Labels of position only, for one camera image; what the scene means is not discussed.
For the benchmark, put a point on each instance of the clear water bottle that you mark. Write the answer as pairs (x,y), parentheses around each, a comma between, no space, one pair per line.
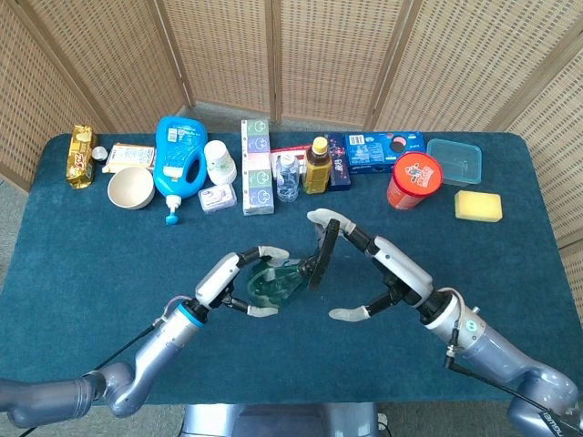
(288,179)

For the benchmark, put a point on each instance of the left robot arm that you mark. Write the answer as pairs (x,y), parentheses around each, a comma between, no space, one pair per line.
(150,359)

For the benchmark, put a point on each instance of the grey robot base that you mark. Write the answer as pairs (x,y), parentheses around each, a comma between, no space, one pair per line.
(273,421)

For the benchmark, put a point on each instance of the small silver tape roll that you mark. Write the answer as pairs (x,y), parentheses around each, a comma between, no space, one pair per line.
(99,153)

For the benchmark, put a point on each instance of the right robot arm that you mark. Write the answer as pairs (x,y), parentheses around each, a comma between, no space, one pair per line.
(496,355)

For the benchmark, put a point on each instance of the clear blue food container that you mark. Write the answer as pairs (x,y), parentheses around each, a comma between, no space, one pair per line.
(455,159)

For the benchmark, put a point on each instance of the woven folding screen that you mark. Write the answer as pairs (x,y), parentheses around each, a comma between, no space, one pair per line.
(328,54)

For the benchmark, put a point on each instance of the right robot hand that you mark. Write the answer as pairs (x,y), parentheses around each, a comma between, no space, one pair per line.
(405,268)

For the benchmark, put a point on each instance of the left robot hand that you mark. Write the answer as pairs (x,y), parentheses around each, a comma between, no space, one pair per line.
(218,277)

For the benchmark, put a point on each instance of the stacked tissue packs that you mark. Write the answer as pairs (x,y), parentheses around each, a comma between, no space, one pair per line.
(258,168)

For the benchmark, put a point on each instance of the red and white flat box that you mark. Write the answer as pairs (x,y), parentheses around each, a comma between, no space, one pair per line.
(291,149)

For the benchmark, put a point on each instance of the yellow sponge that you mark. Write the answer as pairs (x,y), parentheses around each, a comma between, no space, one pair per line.
(478,206)

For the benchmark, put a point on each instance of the yellow snack bag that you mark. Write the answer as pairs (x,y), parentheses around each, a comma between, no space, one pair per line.
(81,157)

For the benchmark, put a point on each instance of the clear purple floss pick box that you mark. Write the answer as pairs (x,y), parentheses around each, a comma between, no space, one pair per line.
(217,198)

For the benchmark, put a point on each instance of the orange tub with red lid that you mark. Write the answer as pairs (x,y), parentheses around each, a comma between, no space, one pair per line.
(412,179)

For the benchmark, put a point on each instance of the white pill bottle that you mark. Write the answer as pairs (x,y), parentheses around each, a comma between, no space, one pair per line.
(220,161)

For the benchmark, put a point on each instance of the blue detergent pump bottle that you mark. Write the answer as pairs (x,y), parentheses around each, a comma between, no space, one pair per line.
(175,136)

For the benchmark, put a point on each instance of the yellow tea bottle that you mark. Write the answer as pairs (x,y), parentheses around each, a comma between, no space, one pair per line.
(317,170)

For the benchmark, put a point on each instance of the blue cookie box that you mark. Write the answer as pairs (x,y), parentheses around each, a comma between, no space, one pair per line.
(373,150)

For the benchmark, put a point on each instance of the small dark blue box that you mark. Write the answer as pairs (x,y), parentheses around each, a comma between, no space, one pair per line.
(340,170)

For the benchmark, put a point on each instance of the beige bowl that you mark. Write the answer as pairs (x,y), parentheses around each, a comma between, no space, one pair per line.
(130,187)

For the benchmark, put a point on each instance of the blue table cloth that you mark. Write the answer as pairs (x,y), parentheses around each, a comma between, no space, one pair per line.
(114,273)

